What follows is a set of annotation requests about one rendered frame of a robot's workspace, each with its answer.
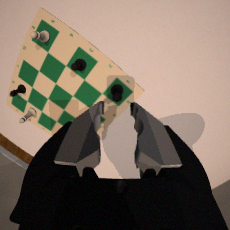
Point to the white chess pawn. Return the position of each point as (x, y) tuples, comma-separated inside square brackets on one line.
[(44, 36)]

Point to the green and cream chessboard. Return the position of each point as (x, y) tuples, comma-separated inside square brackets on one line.
[(58, 93)]

